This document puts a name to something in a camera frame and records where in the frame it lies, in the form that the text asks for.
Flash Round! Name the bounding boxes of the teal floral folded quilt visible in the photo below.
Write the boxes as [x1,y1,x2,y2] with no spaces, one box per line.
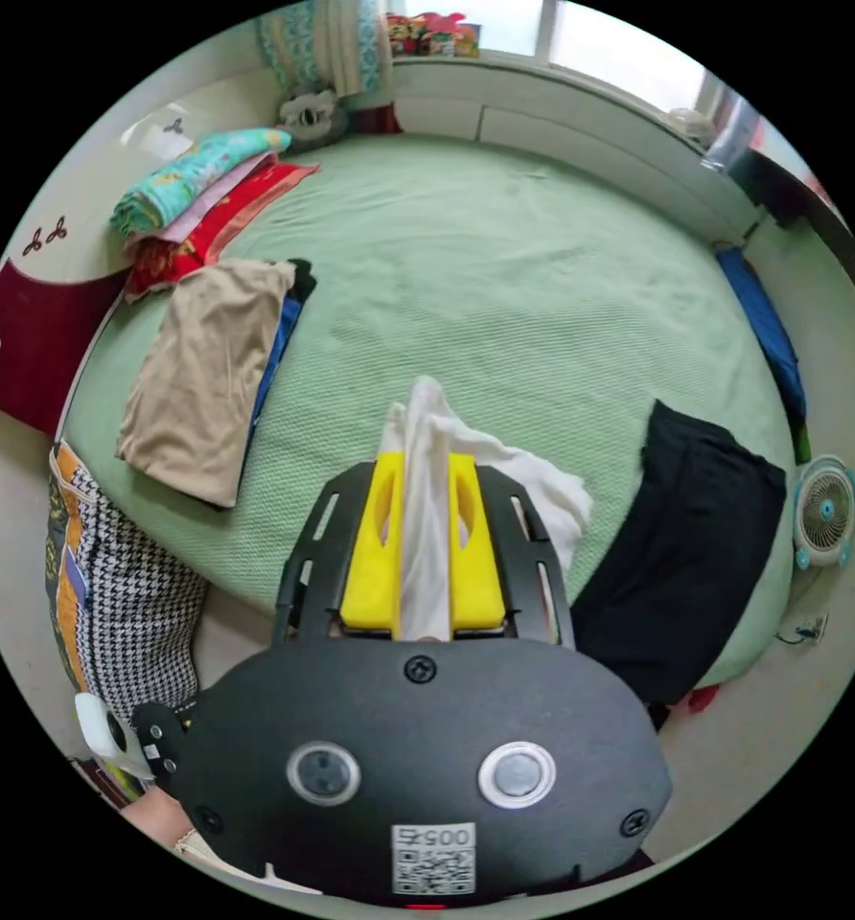
[109,127,293,240]

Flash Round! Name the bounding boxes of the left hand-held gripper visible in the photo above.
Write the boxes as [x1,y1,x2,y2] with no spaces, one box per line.
[130,701,200,786]

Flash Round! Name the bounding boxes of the dark red padded headboard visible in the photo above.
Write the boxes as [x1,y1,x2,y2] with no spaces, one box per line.
[0,255,131,440]

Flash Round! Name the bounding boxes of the colourful toy boxes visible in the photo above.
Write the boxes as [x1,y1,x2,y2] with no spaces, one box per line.
[386,11,483,59]

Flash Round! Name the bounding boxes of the houndstooth patterned pillow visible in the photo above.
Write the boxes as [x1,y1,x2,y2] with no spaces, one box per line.
[44,439,210,720]

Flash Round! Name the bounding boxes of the wall socket with cable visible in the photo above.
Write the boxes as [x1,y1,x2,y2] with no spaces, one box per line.
[774,610,831,647]

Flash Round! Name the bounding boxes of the small white and blue fan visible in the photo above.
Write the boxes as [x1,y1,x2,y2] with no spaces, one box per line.
[790,453,855,571]

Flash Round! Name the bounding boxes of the grey plush toy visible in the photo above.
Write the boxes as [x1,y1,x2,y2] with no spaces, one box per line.
[276,89,350,153]

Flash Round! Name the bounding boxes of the window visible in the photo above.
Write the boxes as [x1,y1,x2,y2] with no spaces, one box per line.
[398,0,720,120]

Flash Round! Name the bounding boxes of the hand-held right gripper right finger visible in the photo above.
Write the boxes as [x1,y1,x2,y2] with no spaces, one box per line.
[447,452,508,627]

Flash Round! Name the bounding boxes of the blue cloth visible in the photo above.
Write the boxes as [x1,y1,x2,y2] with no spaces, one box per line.
[714,243,810,426]

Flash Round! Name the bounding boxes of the patterned curtain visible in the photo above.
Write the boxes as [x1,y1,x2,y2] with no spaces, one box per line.
[258,2,394,99]

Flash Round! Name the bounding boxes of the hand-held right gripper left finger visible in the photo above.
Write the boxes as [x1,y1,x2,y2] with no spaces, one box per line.
[339,450,405,628]

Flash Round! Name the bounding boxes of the red folded quilt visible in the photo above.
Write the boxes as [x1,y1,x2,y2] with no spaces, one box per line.
[122,161,321,303]

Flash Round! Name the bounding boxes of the beige and blue pile of clothes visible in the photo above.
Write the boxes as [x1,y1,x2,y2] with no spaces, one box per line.
[114,257,319,510]

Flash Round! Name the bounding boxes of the white t-shirt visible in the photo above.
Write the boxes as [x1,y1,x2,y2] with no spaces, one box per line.
[381,375,594,642]

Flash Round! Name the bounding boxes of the white low cupboard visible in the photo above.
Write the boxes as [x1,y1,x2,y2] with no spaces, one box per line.
[391,59,768,247]

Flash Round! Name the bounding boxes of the bed with green sheet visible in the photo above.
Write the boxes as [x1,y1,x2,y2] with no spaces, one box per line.
[60,132,811,691]

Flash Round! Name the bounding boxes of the black pile of clothes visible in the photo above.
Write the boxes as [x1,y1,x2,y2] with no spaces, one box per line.
[569,399,788,709]

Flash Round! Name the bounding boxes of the person's left hand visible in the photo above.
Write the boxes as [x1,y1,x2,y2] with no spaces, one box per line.
[116,781,207,858]

